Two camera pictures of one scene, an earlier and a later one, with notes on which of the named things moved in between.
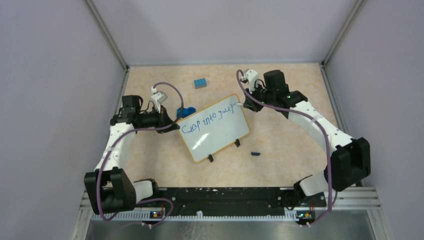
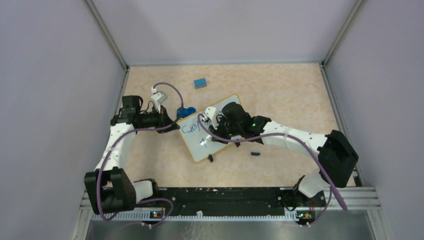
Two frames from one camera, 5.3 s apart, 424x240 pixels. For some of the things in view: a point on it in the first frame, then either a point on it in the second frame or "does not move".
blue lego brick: [200, 83] does not move
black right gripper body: [257, 94] to [223, 131]
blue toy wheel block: [185, 112] does not move
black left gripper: [164, 120] does not move
